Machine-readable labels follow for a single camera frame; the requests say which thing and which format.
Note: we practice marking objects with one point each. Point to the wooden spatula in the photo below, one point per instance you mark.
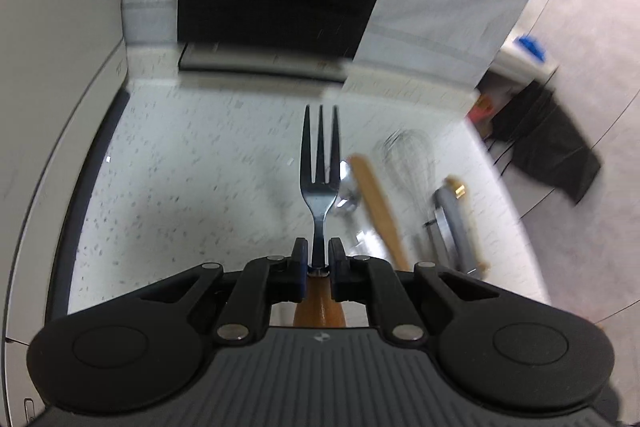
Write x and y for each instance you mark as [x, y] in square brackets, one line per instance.
[380, 212]

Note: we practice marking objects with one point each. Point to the blue cloth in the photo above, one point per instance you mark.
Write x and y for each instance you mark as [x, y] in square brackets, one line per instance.
[531, 47]

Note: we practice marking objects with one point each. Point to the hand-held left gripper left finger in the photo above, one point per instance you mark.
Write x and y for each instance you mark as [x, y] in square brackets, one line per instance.
[300, 274]

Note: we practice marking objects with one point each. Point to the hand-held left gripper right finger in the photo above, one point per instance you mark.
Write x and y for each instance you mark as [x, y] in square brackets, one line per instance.
[336, 277]

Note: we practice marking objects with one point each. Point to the white countertop sterilizer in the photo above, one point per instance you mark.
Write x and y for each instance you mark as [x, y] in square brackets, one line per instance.
[50, 57]

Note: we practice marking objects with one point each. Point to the metal spoon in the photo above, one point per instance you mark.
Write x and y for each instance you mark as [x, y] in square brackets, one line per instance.
[347, 202]

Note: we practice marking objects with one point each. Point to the grey peeler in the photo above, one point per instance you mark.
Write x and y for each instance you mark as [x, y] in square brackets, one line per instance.
[457, 232]

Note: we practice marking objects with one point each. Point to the orange plastic basin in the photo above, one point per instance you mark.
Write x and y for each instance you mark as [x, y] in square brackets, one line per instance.
[482, 111]

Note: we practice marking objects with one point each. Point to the black bag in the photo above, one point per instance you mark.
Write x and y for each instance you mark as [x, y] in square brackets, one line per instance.
[550, 147]

